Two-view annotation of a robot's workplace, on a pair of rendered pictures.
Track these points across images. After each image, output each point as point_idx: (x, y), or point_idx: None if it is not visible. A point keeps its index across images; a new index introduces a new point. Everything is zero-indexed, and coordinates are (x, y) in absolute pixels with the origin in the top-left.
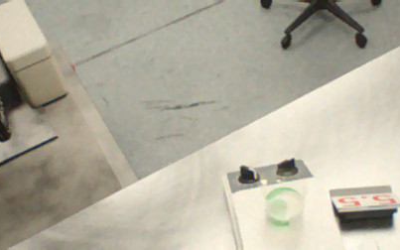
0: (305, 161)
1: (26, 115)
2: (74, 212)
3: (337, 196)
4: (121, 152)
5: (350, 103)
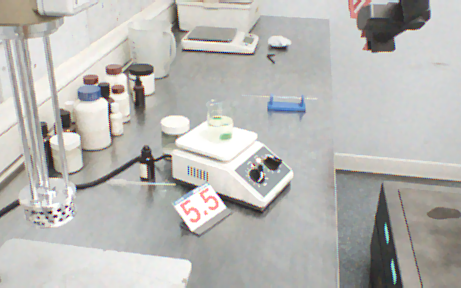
0: (261, 200)
1: None
2: (431, 275)
3: (222, 209)
4: None
5: (296, 274)
